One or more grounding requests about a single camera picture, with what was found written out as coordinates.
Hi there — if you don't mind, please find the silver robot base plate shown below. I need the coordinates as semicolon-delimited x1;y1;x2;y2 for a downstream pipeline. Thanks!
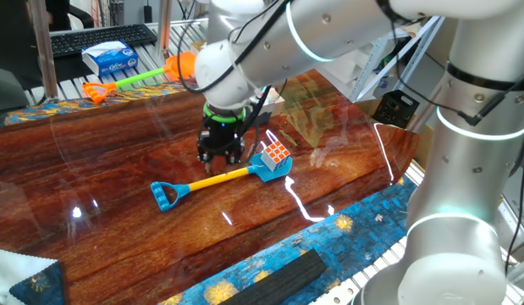
310;270;372;305

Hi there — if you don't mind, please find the black foam block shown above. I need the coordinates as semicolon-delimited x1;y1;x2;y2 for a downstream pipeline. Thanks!
218;248;328;305

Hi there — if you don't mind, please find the Rubik's cube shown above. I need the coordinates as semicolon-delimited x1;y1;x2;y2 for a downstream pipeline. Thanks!
260;141;291;173

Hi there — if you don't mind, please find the black plastic crate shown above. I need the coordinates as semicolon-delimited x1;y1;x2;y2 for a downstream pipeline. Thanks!
371;89;421;130

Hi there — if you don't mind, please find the glossy wood grain mat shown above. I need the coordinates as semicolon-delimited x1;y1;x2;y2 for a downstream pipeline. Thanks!
0;67;422;305

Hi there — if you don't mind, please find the black computer monitor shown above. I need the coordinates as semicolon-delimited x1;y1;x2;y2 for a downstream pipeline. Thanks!
0;0;47;114

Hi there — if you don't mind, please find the aluminium frame post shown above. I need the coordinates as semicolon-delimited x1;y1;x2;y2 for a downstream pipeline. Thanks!
27;0;59;103
157;0;174;56

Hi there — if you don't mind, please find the light wooden block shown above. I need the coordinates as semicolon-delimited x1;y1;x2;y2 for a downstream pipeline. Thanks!
270;91;287;115

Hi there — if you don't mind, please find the black keyboard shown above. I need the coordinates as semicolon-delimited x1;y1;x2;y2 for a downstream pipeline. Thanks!
49;23;158;58

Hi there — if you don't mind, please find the white metal shelf rack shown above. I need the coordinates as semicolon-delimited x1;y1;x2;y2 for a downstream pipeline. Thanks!
316;25;440;103

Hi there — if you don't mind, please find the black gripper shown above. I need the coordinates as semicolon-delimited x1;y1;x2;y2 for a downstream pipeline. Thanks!
196;118;246;175

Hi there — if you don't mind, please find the black office chair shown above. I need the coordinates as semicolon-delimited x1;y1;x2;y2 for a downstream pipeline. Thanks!
45;0;96;31

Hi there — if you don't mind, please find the orange toy shovel green shaft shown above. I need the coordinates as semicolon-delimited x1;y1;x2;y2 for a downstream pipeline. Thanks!
82;51;198;104

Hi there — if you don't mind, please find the blue toy shovel yellow shaft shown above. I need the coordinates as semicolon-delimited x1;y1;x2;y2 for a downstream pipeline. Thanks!
150;152;294;213

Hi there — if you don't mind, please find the blue tissue box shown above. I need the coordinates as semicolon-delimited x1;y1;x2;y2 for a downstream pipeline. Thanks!
81;40;140;77

